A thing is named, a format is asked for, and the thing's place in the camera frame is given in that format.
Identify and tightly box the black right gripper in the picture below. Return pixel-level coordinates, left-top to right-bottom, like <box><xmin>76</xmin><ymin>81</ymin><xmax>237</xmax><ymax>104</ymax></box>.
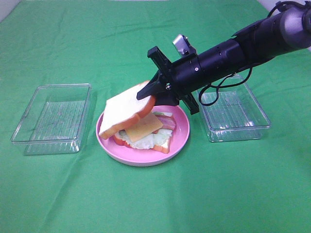
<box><xmin>137</xmin><ymin>46</ymin><xmax>202</xmax><ymax>115</ymax></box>

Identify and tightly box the yellow cheese slice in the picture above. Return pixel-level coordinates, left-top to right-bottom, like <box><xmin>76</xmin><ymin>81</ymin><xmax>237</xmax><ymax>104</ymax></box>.
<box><xmin>125</xmin><ymin>113</ymin><xmax>163</xmax><ymax>142</ymax></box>

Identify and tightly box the toast bread slice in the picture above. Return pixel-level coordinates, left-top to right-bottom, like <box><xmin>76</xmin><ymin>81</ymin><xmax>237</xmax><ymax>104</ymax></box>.
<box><xmin>99</xmin><ymin>81</ymin><xmax>156</xmax><ymax>139</ymax></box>
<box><xmin>113</xmin><ymin>111</ymin><xmax>174</xmax><ymax>154</ymax></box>

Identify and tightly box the green lettuce leaf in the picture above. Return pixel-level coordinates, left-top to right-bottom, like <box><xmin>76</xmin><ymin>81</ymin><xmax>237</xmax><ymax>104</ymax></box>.
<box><xmin>119</xmin><ymin>111</ymin><xmax>173</xmax><ymax>150</ymax></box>

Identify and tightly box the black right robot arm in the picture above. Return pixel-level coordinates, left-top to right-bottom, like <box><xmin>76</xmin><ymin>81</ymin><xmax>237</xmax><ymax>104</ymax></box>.
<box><xmin>137</xmin><ymin>1</ymin><xmax>311</xmax><ymax>114</ymax></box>

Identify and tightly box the clear plastic box right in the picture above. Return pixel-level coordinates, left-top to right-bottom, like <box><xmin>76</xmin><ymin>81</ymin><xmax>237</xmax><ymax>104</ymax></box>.
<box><xmin>198</xmin><ymin>83</ymin><xmax>271</xmax><ymax>142</ymax></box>

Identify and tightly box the clear plastic box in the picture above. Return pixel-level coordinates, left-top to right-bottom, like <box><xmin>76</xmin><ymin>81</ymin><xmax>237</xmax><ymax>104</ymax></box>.
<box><xmin>11</xmin><ymin>83</ymin><xmax>91</xmax><ymax>155</ymax></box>
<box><xmin>198</xmin><ymin>83</ymin><xmax>271</xmax><ymax>142</ymax></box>

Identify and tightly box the pink round plate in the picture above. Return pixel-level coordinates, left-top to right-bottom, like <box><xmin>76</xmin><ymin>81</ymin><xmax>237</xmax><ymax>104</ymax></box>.
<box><xmin>96</xmin><ymin>105</ymin><xmax>190</xmax><ymax>166</ymax></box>

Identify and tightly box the clear plastic box left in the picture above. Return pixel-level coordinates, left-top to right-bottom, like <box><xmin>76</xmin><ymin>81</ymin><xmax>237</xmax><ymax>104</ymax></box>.
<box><xmin>11</xmin><ymin>83</ymin><xmax>91</xmax><ymax>155</ymax></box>

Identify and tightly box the green tablecloth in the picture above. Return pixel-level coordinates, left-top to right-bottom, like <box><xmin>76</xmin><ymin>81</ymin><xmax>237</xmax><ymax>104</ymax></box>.
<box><xmin>0</xmin><ymin>0</ymin><xmax>311</xmax><ymax>233</ymax></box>

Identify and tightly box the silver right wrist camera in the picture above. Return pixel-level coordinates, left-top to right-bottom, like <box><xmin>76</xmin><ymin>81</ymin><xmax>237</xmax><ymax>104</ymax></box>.
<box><xmin>173</xmin><ymin>34</ymin><xmax>197</xmax><ymax>57</ymax></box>

